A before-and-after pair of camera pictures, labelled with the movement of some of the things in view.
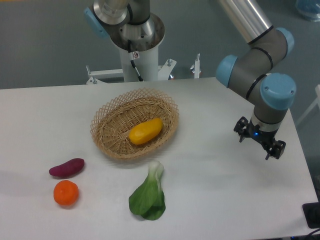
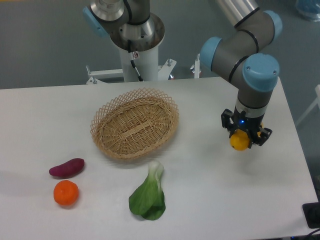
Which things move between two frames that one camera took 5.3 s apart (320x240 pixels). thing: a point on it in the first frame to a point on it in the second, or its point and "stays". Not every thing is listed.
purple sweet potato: x=70 y=167 stays
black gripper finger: x=276 y=150 to x=265 y=134
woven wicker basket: x=110 y=124 stays
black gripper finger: x=241 y=128 to x=227 y=121
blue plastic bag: x=310 y=9 stays
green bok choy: x=148 y=200 stays
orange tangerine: x=66 y=192 stays
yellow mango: x=143 y=131 to x=240 y=140
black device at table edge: x=312 y=213 stays
